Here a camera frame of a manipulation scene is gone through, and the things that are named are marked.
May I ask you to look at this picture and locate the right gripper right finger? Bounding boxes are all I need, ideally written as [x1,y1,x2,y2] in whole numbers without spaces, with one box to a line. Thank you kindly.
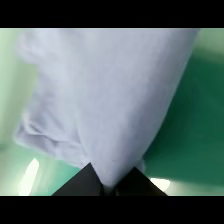
[114,166,168,197]

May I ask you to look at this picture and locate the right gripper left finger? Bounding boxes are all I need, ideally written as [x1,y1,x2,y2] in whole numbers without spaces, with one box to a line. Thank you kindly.
[51,161,105,197]

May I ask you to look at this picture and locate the light blue shirt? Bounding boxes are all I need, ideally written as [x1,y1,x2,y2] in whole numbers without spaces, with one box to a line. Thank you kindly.
[13,28,201,195]

